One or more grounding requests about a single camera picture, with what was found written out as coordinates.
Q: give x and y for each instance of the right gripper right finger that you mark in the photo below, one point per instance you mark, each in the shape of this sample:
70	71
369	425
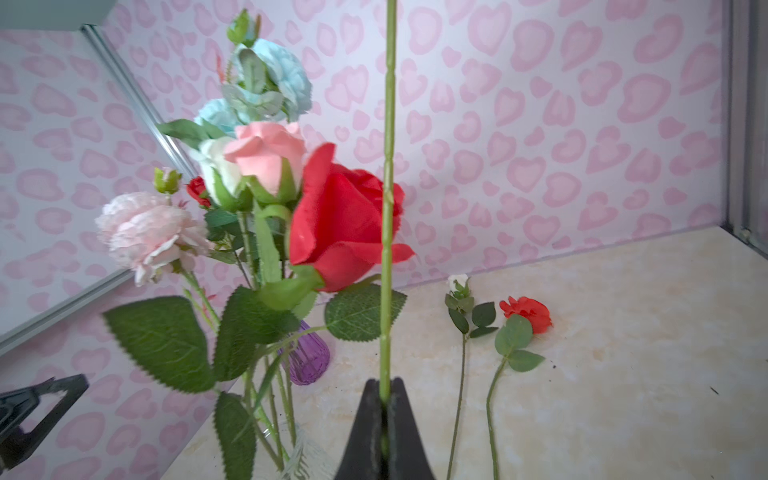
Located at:
406	456

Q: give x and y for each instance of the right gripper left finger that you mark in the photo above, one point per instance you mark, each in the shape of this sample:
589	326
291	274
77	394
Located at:
362	458

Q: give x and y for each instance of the clear glass cylinder vase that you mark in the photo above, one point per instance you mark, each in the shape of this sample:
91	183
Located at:
306	459

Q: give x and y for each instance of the purple glass vase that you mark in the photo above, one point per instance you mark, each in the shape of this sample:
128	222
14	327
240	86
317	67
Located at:
309	359

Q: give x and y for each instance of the small mixed roses spray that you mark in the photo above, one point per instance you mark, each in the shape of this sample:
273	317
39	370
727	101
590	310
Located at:
151	236

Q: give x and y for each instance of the blue rose stem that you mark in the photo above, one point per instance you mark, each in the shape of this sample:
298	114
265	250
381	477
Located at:
388	206

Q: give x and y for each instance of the white rose stem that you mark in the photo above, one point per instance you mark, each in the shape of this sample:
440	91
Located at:
227	187

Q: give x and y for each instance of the pink rose stem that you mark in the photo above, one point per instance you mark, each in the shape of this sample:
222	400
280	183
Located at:
270	156

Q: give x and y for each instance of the teal peony branch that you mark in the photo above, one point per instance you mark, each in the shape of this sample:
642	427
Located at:
260	81

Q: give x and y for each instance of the small white rosebud stem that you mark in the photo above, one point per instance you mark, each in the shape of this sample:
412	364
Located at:
473	320

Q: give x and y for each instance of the diagonal aluminium frame strut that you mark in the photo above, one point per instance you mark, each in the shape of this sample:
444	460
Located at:
61	311

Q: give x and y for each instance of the left aluminium frame strut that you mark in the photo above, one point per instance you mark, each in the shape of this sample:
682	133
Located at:
136	97

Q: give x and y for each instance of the right aluminium frame strut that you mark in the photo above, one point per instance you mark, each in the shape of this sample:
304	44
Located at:
745	115

